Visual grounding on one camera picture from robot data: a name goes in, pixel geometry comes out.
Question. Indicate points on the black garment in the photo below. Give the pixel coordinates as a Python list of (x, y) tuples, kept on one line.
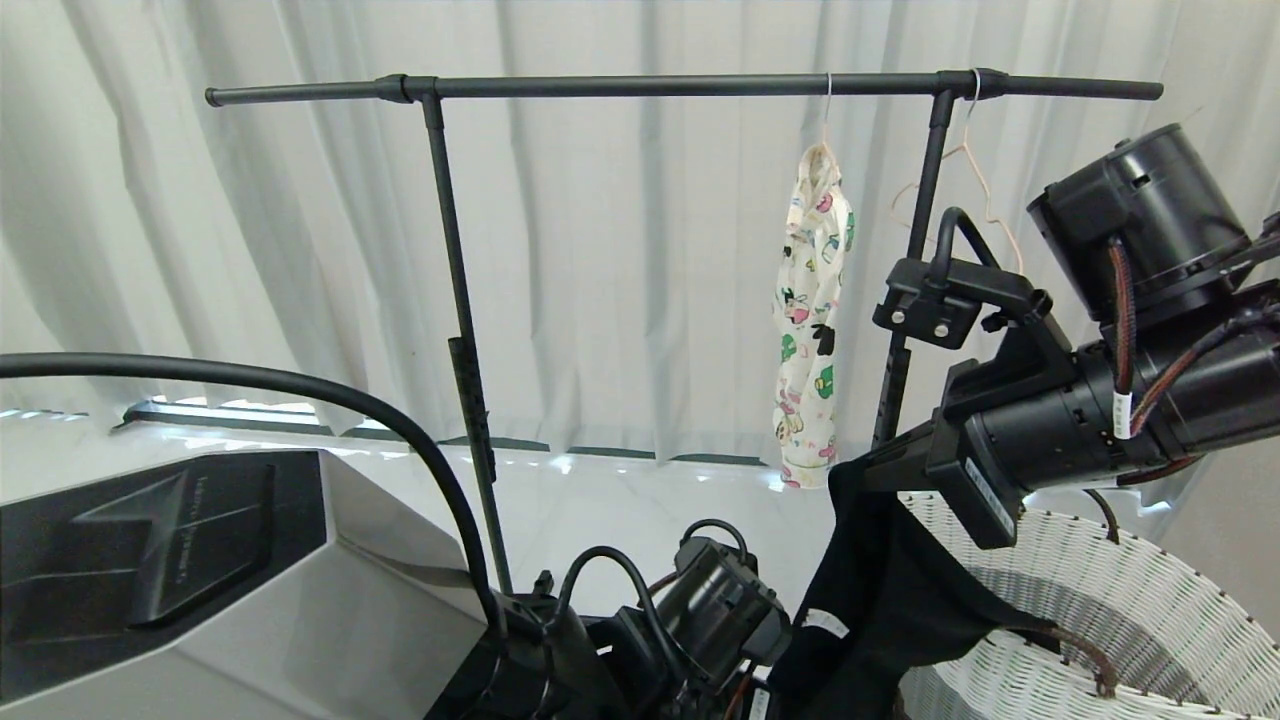
[(890, 590)]

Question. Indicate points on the white laundry basket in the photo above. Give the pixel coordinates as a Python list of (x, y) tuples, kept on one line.
[(1150, 620)]

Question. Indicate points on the cream printed garment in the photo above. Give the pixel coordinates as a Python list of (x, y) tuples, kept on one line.
[(810, 300)]

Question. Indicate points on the white curtain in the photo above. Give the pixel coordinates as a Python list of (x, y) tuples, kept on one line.
[(620, 250)]

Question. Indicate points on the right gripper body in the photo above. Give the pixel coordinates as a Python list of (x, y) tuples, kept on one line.
[(1040, 430)]

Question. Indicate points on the pink clothes hanger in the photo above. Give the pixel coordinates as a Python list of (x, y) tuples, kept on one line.
[(980, 185), (828, 110)]

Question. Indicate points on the black clothes rack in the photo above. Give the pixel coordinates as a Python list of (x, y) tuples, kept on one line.
[(650, 86)]

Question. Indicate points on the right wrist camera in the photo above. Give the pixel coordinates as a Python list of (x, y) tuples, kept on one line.
[(940, 300)]

